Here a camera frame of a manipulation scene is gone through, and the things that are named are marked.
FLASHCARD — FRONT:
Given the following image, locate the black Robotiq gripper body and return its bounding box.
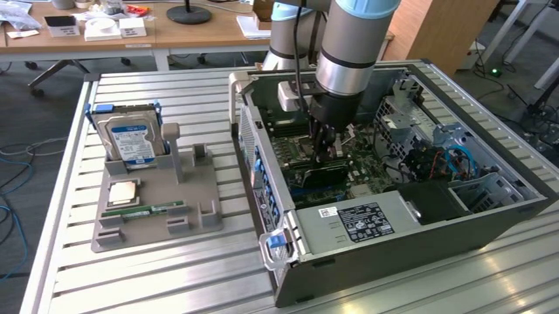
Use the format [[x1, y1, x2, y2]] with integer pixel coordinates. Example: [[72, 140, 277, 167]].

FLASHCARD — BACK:
[[307, 92, 361, 129]]

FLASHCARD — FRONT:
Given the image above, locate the black Nvidia graphics card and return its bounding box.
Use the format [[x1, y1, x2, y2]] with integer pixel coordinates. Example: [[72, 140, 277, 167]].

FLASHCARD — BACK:
[[299, 159, 351, 190]]

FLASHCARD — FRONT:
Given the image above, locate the CPU socket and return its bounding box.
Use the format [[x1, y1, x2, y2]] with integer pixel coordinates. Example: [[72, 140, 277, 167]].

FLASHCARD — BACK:
[[296, 134, 313, 161]]

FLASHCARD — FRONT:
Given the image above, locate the metal socket cover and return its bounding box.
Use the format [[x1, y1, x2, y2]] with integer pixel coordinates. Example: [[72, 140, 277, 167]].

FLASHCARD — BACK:
[[343, 122, 355, 152]]

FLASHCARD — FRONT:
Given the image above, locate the green motherboard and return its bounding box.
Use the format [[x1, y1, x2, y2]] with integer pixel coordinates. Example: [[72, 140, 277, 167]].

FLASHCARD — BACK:
[[261, 107, 409, 210]]

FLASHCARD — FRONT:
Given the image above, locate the silver perforated drive cage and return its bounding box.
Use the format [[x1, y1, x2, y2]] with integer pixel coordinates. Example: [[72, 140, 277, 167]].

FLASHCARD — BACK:
[[373, 95, 440, 154]]

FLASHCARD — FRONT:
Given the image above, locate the grey power supply unit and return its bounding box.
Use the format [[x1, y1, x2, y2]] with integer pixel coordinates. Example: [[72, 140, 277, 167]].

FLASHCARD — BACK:
[[295, 191, 423, 256]]

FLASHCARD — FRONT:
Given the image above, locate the white paper stack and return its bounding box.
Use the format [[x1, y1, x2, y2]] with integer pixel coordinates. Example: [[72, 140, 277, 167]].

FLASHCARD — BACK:
[[235, 14, 272, 40]]

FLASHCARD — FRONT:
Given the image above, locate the wooden cabinet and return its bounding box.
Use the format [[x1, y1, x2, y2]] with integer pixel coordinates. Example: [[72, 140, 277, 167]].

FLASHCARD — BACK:
[[385, 0, 502, 76]]

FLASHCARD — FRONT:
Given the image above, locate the open dark grey PC case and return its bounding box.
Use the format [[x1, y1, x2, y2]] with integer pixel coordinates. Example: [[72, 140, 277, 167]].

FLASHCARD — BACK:
[[229, 58, 559, 308]]

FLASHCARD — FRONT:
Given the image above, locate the grey plastic parts rack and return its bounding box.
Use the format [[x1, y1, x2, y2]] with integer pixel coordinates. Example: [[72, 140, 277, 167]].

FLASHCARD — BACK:
[[89, 122, 224, 255]]

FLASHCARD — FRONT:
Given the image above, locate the hard disk with blue carrier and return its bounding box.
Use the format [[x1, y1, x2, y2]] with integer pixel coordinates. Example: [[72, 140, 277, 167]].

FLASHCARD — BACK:
[[83, 101, 169, 171]]

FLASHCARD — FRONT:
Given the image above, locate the black round lamp base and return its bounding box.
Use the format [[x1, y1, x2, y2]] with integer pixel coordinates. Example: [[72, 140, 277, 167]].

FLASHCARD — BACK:
[[165, 5, 213, 26]]

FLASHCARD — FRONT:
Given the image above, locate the green RAM stick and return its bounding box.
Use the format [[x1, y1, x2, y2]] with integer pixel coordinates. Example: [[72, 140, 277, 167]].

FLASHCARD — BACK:
[[100, 201, 184, 219]]

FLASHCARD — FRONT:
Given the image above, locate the copper-toned CPU chip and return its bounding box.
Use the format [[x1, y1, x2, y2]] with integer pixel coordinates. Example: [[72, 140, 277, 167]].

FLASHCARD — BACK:
[[107, 181, 136, 207]]

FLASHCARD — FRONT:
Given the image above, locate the small white box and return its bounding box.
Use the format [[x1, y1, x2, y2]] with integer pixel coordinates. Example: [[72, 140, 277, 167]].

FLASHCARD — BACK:
[[117, 18, 145, 39]]

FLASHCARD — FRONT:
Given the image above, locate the white tape roll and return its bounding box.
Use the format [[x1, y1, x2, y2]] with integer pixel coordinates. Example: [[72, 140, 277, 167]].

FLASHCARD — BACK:
[[85, 18, 116, 34]]

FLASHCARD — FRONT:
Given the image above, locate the white flat box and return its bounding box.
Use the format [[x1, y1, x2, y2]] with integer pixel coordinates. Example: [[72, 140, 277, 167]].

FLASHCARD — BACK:
[[83, 29, 123, 43]]

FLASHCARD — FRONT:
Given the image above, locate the dark grey pouch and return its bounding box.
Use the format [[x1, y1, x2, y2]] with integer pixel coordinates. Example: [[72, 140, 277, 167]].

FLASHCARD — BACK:
[[100, 0, 125, 16]]

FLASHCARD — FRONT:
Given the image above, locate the grey office chair base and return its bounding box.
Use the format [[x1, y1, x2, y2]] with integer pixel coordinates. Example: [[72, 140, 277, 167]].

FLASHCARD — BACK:
[[25, 58, 132, 97]]

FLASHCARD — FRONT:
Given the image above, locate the white box with black top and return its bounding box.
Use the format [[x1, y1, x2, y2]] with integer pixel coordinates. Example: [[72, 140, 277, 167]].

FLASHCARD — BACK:
[[43, 15, 80, 38]]

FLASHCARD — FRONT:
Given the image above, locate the wooden office desk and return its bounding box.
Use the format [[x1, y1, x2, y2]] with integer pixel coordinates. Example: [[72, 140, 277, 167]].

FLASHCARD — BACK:
[[0, 0, 396, 71]]

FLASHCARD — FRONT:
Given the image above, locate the clear plastic bag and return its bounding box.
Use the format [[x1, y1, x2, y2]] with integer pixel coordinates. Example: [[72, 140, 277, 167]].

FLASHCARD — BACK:
[[0, 1, 43, 30]]

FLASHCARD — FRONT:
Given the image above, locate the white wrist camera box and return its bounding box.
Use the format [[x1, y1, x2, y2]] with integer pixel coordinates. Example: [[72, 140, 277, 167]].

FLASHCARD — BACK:
[[277, 81, 309, 113]]

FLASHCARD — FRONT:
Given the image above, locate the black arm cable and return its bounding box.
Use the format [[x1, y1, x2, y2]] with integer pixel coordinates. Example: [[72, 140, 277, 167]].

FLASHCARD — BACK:
[[292, 0, 307, 111]]

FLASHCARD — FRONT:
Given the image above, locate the blue data wire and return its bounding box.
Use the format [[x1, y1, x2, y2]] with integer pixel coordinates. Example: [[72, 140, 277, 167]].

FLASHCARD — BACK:
[[444, 143, 482, 179]]

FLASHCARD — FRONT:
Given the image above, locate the white wall box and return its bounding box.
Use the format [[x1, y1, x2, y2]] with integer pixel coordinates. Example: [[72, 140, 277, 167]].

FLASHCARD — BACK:
[[463, 41, 487, 71]]

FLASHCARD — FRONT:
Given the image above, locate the silver disk bay bracket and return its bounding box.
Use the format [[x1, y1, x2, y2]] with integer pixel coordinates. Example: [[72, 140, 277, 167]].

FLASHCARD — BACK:
[[448, 172, 524, 213]]

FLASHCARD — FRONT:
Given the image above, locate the white table frame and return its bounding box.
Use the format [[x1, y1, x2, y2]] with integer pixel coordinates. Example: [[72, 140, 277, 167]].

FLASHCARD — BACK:
[[478, 0, 559, 91]]

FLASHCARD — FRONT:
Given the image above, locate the white floor cable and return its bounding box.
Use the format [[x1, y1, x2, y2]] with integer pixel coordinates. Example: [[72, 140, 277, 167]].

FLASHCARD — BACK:
[[0, 137, 69, 156]]

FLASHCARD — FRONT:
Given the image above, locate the blue floor cable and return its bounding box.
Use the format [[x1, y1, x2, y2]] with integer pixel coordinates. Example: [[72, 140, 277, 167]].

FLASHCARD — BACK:
[[0, 156, 35, 282]]

